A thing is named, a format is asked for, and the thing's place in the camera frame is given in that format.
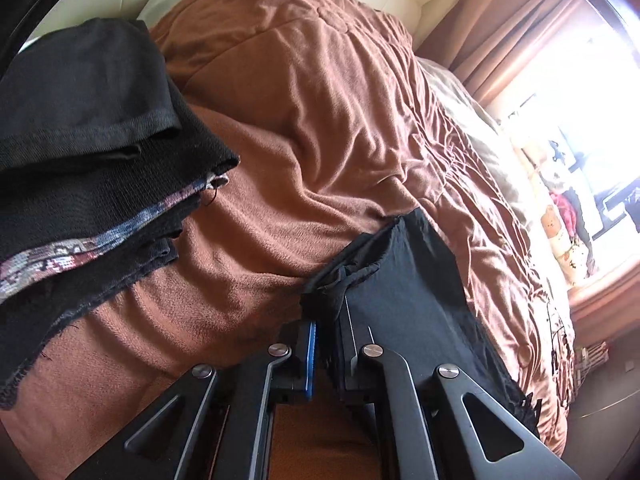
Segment black knit garment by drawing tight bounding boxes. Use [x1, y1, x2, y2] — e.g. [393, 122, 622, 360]
[0, 17, 183, 173]

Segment striped bag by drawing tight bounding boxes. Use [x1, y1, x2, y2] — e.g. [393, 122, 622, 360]
[574, 341, 610, 386]

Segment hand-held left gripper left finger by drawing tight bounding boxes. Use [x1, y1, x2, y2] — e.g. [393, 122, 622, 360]
[67, 321, 321, 480]

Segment brown blanket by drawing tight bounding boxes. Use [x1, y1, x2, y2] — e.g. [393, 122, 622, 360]
[0, 0, 576, 480]

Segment black cable on bed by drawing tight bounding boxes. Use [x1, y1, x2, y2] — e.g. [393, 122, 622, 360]
[542, 300, 576, 411]

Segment pinkish brown curtain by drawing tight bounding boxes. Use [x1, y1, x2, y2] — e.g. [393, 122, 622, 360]
[417, 0, 596, 106]

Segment bear print pillow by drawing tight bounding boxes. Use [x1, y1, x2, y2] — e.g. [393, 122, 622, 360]
[520, 145, 596, 286]

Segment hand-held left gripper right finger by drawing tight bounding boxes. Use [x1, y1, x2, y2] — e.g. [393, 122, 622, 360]
[325, 305, 581, 480]

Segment black pants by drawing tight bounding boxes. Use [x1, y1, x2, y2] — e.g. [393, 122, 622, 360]
[300, 208, 541, 436]

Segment black garment with patterned trim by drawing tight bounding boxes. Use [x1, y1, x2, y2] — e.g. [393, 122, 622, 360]
[0, 75, 241, 411]

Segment beige bed sheet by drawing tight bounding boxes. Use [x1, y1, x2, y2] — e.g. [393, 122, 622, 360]
[417, 55, 546, 231]

